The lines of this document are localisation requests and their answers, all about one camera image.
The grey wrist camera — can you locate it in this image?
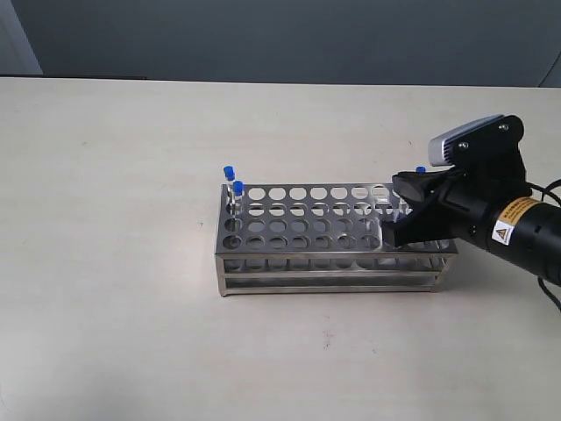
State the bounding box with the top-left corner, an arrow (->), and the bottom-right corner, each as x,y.
428,114 -> 526,182

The stainless steel test tube rack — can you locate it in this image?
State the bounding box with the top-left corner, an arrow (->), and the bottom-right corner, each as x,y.
215,183 -> 458,296

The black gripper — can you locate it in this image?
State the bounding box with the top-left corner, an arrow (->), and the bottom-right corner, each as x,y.
381,169 -> 560,285

